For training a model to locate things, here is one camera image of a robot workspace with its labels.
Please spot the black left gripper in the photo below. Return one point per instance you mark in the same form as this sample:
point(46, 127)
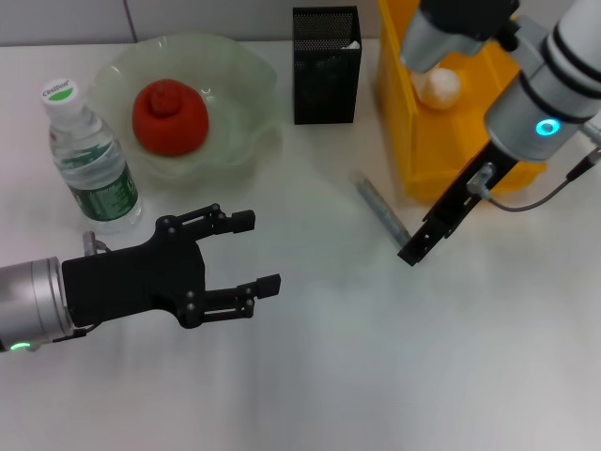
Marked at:
point(131, 282)

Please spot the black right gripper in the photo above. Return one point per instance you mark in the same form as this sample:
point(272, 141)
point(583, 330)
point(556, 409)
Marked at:
point(474, 188)

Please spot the grey pen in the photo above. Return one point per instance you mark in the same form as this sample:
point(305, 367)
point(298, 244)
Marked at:
point(375, 197)

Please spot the white paper ball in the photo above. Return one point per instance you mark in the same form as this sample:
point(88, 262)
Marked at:
point(441, 87)

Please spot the red-orange fruit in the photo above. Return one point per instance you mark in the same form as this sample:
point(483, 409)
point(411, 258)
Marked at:
point(169, 122)

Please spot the clear green-label water bottle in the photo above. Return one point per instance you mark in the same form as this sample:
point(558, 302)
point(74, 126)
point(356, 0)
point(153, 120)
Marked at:
point(103, 192)

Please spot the green utility knife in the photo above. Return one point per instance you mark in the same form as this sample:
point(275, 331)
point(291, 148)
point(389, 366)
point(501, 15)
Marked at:
point(353, 45)

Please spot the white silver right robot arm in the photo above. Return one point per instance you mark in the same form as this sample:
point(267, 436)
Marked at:
point(554, 70)

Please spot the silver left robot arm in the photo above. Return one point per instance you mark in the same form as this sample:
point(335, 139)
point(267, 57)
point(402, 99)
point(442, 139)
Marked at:
point(28, 300)

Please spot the green glass fruit plate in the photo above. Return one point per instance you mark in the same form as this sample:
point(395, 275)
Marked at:
point(244, 94)

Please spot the black mesh pen holder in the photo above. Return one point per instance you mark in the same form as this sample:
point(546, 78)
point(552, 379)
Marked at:
point(324, 84)

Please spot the yellow plastic bin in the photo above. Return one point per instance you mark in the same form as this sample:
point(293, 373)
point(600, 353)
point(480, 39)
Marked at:
point(436, 150)

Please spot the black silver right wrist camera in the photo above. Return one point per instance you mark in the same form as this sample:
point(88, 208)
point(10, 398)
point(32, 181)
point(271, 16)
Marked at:
point(451, 28)

